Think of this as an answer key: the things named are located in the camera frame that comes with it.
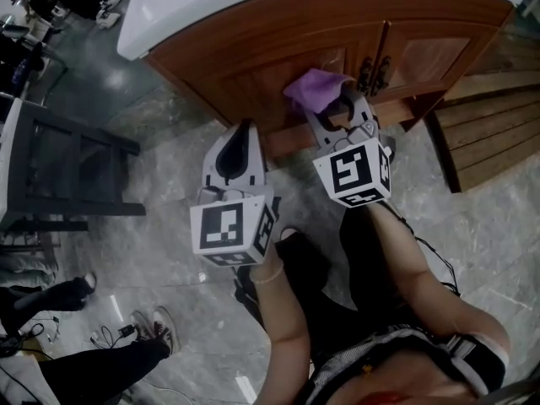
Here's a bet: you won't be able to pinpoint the person's torso grey mesh top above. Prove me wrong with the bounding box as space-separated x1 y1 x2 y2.
310 322 511 405

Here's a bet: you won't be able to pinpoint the person's legs black trousers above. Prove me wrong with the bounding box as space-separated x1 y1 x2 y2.
234 207 427 349

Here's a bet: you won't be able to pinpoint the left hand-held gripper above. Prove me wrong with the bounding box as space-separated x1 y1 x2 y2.
188 117 283 269

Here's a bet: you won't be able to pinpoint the wooden vanity cabinet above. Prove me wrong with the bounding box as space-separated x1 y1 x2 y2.
143 0 518 162

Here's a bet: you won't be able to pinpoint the person's left forearm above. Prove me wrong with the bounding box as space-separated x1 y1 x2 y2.
248 242 316 345

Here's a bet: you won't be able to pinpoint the wooden slatted platform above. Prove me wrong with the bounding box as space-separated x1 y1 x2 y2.
424 72 540 193

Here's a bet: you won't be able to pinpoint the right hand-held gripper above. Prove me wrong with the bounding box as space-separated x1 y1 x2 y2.
303 84 397 210

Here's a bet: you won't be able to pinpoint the beaded bracelet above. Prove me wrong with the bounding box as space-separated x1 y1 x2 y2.
251 262 284 286

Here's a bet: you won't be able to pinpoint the purple cloth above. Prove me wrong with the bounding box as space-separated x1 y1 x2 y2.
283 67 355 116

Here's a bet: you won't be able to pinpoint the person's right forearm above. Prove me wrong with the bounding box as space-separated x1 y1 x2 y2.
364 202 431 294

